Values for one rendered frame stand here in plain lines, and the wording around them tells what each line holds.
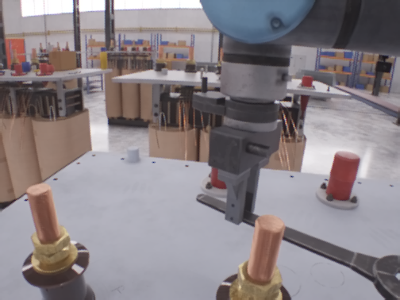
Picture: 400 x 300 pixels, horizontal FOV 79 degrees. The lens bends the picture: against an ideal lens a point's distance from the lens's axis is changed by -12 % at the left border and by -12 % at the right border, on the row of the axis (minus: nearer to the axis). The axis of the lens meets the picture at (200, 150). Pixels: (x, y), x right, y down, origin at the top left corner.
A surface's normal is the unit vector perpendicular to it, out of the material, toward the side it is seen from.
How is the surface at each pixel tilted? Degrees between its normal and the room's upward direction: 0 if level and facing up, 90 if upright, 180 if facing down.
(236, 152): 90
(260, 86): 90
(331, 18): 125
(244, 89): 90
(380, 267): 0
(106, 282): 0
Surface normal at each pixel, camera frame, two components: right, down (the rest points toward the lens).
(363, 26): -0.22, 0.82
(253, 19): -0.32, 0.35
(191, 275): 0.04, -0.94
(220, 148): -0.62, 0.25
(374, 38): -0.19, 0.93
